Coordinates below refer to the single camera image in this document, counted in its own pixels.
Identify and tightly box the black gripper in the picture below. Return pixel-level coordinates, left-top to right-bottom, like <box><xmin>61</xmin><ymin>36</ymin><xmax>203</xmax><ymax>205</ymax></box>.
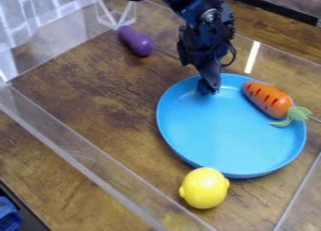
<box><xmin>177</xmin><ymin>3</ymin><xmax>237</xmax><ymax>95</ymax></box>

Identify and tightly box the blue round tray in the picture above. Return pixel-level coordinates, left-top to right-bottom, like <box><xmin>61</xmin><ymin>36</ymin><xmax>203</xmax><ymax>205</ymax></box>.
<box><xmin>157</xmin><ymin>73</ymin><xmax>308</xmax><ymax>178</ymax></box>

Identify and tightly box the orange toy carrot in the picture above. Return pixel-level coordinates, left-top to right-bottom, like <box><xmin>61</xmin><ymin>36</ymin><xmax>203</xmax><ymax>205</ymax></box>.
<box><xmin>243</xmin><ymin>81</ymin><xmax>312</xmax><ymax>128</ymax></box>

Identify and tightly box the purple toy eggplant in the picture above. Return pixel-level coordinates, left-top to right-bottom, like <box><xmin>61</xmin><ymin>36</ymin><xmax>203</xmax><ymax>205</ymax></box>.
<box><xmin>118</xmin><ymin>25</ymin><xmax>153</xmax><ymax>57</ymax></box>

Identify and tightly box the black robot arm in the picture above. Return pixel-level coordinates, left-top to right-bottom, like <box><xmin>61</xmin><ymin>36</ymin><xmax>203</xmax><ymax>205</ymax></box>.
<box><xmin>162</xmin><ymin>0</ymin><xmax>236</xmax><ymax>94</ymax></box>

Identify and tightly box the yellow toy lemon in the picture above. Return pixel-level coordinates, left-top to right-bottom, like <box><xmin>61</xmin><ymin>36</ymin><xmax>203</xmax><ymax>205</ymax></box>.
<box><xmin>178</xmin><ymin>167</ymin><xmax>231</xmax><ymax>209</ymax></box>

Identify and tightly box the blue object at corner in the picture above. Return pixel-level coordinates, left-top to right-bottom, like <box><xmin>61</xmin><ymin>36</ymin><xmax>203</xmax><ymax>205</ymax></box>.
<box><xmin>0</xmin><ymin>196</ymin><xmax>23</xmax><ymax>231</ymax></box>

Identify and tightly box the clear acrylic enclosure wall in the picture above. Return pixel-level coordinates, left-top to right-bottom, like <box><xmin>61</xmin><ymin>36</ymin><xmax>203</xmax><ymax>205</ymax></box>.
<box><xmin>0</xmin><ymin>0</ymin><xmax>321</xmax><ymax>231</ymax></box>

